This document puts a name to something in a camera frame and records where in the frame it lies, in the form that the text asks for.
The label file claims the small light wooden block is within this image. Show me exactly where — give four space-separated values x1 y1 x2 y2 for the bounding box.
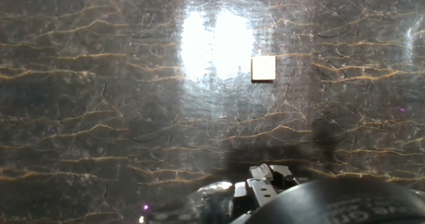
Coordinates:
250 55 277 84

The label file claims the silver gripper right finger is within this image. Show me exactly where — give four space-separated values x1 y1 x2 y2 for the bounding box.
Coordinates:
269 164 299 189

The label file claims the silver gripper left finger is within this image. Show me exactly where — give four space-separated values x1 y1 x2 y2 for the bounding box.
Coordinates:
234 163 279 207

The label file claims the clear plastic wrapped bundle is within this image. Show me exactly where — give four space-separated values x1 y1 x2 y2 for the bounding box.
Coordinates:
185 180 235 224

